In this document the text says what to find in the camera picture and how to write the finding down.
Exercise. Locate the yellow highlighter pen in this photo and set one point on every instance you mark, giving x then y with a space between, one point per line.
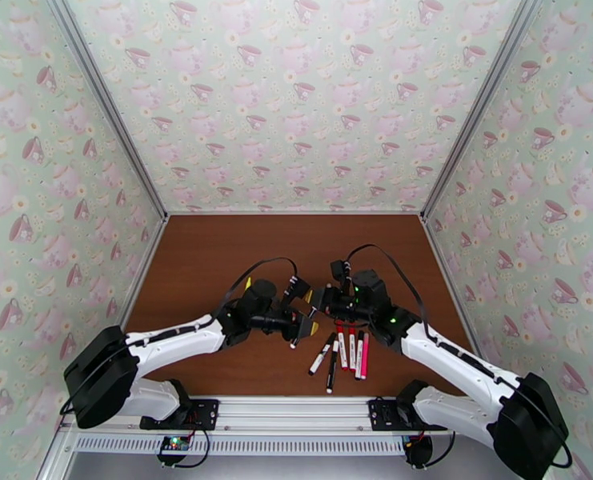
248 284

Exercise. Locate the black barrel whiteboard marker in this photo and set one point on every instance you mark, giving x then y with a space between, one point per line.
293 345
332 366

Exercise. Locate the black marker white label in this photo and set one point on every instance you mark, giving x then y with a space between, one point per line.
320 358

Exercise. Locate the red whiteboard marker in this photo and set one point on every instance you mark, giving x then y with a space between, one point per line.
343 348
352 348

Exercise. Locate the white barrel black marker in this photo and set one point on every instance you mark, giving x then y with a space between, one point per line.
359 356

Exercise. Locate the pink highlighter pen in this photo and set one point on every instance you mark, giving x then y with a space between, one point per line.
365 356

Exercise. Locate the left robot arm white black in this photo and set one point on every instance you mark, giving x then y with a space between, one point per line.
176 338

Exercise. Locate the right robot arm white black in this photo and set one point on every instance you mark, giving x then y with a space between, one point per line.
451 353

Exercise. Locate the round black electronics puck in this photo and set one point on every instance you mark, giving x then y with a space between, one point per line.
418 451

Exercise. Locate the small green circuit board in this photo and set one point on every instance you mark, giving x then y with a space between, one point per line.
173 444

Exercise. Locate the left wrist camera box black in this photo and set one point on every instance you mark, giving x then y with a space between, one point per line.
298 286

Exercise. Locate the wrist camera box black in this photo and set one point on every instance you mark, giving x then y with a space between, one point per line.
298 286
340 271

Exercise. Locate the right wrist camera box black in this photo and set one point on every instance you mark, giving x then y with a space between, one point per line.
340 271

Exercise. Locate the aluminium table side rail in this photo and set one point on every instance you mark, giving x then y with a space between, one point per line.
446 268
142 268

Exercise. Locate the aluminium mounting rail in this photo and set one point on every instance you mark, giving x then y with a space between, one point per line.
296 411

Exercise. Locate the aluminium table end rail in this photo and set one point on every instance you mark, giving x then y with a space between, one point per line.
296 213

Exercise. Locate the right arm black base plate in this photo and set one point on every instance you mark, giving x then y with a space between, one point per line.
383 413

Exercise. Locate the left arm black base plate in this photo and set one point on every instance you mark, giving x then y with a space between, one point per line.
206 412

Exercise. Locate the aluminium corner frame post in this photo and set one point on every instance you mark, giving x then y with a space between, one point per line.
105 93
486 93

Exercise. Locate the aluminium frame leg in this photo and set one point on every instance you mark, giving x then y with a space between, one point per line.
56 458

